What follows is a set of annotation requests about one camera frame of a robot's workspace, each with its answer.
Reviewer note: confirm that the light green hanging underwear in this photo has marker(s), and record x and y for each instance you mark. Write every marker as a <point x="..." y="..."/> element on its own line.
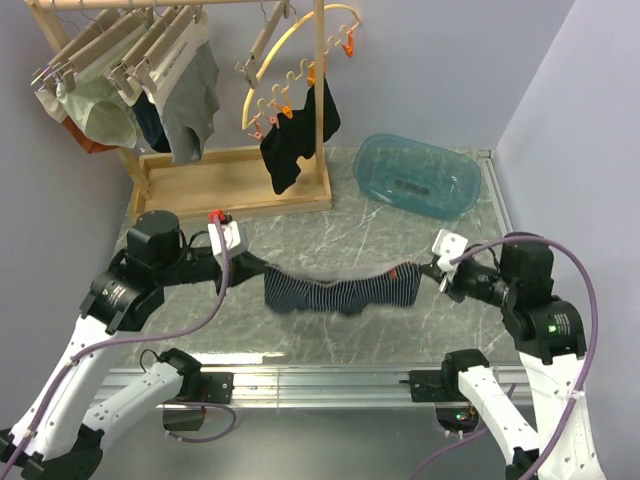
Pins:
<point x="96" y="106"/>

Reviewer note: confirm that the blue plastic basin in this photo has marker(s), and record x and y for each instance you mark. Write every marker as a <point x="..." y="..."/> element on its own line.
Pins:
<point x="417" y="177"/>

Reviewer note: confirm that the wooden clothes rack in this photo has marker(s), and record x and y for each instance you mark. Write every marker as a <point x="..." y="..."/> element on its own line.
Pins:
<point x="235" y="179"/>

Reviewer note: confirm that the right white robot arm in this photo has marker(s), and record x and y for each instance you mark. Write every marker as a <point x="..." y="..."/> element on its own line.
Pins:
<point x="556" y="350"/>

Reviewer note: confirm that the beige hanger with green underwear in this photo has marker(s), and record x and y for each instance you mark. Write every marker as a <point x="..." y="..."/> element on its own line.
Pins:
<point x="103" y="33"/>

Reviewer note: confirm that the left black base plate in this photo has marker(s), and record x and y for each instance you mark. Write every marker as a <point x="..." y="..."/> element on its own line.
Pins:
<point x="213" y="387"/>

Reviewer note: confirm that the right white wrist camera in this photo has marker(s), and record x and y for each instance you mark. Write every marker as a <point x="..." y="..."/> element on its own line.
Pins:
<point x="447" y="246"/>

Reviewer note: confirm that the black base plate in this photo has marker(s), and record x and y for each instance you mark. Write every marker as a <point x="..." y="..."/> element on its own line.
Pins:
<point x="426" y="386"/>
<point x="213" y="387"/>

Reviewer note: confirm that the beige hanger with grey underwear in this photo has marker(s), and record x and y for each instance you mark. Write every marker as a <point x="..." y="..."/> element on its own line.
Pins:
<point x="154" y="45"/>

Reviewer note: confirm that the empty beige clip hanger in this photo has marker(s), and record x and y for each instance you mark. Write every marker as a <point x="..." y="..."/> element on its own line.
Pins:
<point x="248" y="69"/>

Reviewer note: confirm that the navy striped underwear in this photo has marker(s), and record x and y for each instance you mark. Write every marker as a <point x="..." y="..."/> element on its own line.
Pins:
<point x="348" y="292"/>

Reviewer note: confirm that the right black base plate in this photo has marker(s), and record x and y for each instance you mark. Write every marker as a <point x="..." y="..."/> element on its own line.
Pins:
<point x="426" y="386"/>

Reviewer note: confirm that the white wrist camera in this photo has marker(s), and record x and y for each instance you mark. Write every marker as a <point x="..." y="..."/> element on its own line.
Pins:
<point x="447" y="246"/>
<point x="235" y="239"/>

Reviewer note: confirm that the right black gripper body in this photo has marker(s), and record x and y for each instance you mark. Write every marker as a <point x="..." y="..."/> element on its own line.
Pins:
<point x="477" y="279"/>

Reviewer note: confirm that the grey hanging underwear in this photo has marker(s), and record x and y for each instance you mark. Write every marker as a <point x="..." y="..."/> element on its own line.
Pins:
<point x="185" y="96"/>

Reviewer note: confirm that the dark blue hanging underwear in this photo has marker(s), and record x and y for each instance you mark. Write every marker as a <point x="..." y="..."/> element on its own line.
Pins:
<point x="150" y="124"/>

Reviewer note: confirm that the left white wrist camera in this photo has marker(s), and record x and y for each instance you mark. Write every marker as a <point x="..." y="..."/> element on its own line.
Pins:
<point x="235" y="239"/>

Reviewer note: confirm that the yellow curved clip hanger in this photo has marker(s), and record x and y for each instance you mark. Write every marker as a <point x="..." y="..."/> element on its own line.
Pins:
<point x="255" y="108"/>

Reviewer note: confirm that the black hanging underwear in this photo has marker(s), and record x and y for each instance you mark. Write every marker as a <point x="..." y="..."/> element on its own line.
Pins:
<point x="287" y="141"/>

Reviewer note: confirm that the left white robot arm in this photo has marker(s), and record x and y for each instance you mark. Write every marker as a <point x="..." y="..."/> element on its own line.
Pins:
<point x="65" y="432"/>

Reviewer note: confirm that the orange hanging underwear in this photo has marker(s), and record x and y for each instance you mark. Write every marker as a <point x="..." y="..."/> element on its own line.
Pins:
<point x="88" y="145"/>

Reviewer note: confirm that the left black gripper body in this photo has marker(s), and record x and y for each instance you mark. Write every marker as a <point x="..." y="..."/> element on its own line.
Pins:
<point x="193" y="264"/>

